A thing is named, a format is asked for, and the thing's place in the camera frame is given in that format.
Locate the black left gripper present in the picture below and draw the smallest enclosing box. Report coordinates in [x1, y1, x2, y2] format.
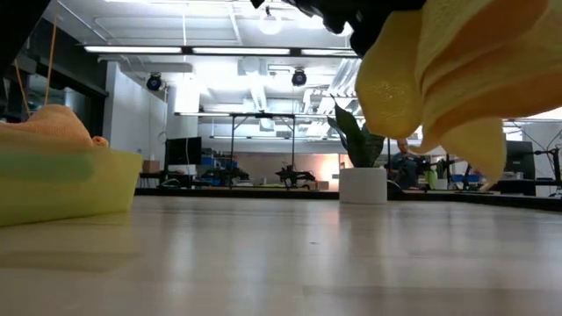
[249, 0, 428, 59]

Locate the yellow microfiber towel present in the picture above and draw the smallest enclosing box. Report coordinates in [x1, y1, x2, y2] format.
[354, 0, 562, 183]

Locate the orange microfiber towel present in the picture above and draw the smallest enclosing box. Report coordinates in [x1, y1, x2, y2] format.
[0, 104, 110, 151]

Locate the long ceiling light strip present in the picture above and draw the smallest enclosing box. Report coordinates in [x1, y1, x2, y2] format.
[300, 47, 359, 58]
[191, 47, 292, 56]
[83, 45, 183, 54]

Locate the round ceiling lamp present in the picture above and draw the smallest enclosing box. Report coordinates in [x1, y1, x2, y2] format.
[257, 6, 283, 36]

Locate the black-framed background table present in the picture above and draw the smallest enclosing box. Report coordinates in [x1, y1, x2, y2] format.
[227, 111, 298, 172]

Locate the person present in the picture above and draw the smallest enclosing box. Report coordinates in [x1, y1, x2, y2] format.
[385, 138, 434, 190]

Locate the potted plant in white pot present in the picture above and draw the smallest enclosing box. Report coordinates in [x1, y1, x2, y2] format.
[327, 97, 390, 205]

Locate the black computer monitor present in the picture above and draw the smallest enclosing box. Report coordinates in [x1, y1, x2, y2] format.
[165, 136, 204, 167]
[504, 140, 537, 181]

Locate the black equipment stand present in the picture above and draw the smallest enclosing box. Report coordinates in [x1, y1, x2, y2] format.
[524, 147, 562, 198]

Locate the yellow translucent plastic bin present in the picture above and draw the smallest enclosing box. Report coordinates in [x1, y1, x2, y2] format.
[0, 144, 144, 228]

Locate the yellow hanging cord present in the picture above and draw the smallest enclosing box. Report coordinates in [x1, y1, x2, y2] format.
[42, 15, 61, 106]
[12, 59, 32, 118]

